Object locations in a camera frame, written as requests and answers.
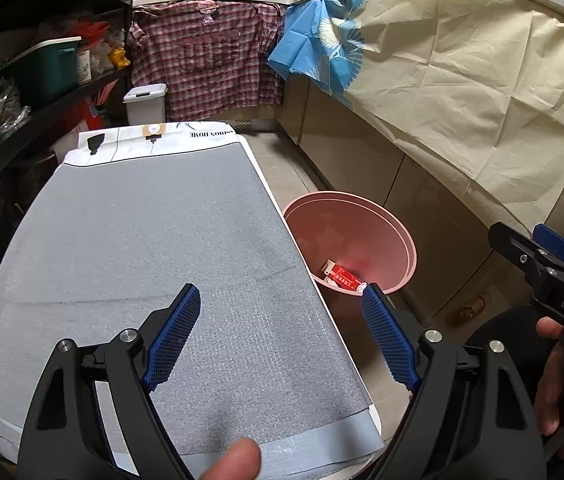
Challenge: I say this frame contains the black shelf rack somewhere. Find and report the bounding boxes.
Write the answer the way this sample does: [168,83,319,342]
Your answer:
[0,0,135,301]

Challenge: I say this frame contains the small red packet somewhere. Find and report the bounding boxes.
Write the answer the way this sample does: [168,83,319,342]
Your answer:
[324,260,367,293]

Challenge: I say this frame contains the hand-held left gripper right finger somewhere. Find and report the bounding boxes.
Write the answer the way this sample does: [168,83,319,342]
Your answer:
[361,282,548,480]

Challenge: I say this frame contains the red plaid shirt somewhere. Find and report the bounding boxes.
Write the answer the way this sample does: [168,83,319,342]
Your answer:
[128,0,285,121]

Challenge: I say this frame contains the white jar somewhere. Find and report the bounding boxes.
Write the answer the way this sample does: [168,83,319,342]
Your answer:
[78,47,93,84]

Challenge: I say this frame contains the green storage box white lid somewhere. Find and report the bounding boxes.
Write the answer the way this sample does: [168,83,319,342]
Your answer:
[4,36,82,106]

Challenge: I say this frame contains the red printed carton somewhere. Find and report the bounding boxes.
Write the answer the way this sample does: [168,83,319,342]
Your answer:
[84,102,112,131]

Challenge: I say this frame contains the grey table mat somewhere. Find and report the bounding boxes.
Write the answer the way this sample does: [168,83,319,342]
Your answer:
[0,142,385,471]

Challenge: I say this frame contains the orange-red plastic bag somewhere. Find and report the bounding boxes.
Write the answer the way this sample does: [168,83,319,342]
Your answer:
[69,21,110,44]

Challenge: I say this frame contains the pink plastic bucket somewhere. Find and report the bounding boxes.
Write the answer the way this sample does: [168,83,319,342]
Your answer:
[282,191,417,321]

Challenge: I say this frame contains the brown bottle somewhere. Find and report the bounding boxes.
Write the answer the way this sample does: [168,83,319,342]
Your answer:
[449,295,488,323]

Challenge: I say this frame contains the beige kitchen cabinet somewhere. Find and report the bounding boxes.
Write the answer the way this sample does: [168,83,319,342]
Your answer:
[277,77,564,321]

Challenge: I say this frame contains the white printed tablecloth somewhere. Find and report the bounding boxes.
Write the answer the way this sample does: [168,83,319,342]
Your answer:
[0,121,385,480]

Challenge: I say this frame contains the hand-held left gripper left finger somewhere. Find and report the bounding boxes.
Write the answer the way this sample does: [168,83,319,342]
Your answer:
[16,282,203,480]

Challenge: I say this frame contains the person's left hand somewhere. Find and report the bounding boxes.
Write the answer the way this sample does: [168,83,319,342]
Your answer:
[197,437,263,480]

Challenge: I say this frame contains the clear plastic bag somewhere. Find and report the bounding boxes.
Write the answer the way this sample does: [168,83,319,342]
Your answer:
[0,85,30,132]

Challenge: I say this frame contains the white lidded bin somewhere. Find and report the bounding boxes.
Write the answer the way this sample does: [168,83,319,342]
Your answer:
[122,83,169,126]

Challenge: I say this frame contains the cream and blue printed cloth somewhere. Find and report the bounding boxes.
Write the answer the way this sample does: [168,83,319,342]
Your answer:
[268,0,564,233]

